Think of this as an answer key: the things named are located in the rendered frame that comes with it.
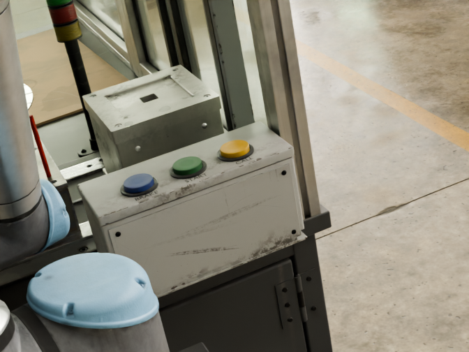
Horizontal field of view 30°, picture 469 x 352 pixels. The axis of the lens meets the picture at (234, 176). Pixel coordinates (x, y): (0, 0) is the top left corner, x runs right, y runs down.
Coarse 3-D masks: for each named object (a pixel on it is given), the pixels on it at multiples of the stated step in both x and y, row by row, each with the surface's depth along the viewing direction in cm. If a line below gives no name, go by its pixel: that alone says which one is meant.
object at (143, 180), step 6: (138, 174) 116; (144, 174) 116; (126, 180) 115; (132, 180) 115; (138, 180) 115; (144, 180) 114; (150, 180) 114; (126, 186) 114; (132, 186) 113; (138, 186) 113; (144, 186) 113; (150, 186) 114; (132, 192) 113; (138, 192) 113
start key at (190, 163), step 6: (192, 156) 118; (174, 162) 118; (180, 162) 117; (186, 162) 117; (192, 162) 117; (198, 162) 116; (174, 168) 116; (180, 168) 116; (186, 168) 115; (192, 168) 115; (198, 168) 116; (180, 174) 115; (186, 174) 115
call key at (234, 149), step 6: (228, 144) 119; (234, 144) 119; (240, 144) 119; (246, 144) 119; (222, 150) 118; (228, 150) 118; (234, 150) 117; (240, 150) 117; (246, 150) 118; (228, 156) 117; (234, 156) 117
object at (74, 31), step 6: (66, 24) 150; (72, 24) 150; (78, 24) 152; (54, 30) 151; (60, 30) 150; (66, 30) 150; (72, 30) 151; (78, 30) 152; (60, 36) 151; (66, 36) 151; (72, 36) 151; (78, 36) 152; (60, 42) 152; (66, 42) 151
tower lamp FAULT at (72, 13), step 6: (60, 6) 149; (66, 6) 149; (72, 6) 150; (54, 12) 149; (60, 12) 149; (66, 12) 149; (72, 12) 150; (54, 18) 149; (60, 18) 149; (66, 18) 149; (72, 18) 150; (54, 24) 150; (60, 24) 150
